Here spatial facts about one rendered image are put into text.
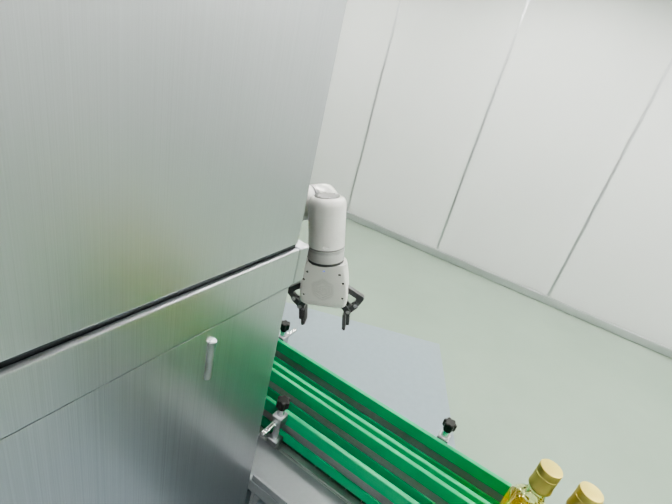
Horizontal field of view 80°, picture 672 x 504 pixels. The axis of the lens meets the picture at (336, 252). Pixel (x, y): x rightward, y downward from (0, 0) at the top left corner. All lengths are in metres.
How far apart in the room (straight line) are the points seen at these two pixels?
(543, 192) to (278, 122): 3.88
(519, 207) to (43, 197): 4.13
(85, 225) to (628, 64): 4.11
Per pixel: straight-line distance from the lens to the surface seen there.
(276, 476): 0.93
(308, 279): 0.83
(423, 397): 1.40
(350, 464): 0.89
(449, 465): 1.02
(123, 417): 0.49
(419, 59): 4.51
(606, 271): 4.38
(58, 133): 0.31
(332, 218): 0.76
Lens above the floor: 1.64
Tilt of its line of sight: 25 degrees down
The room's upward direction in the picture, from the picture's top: 14 degrees clockwise
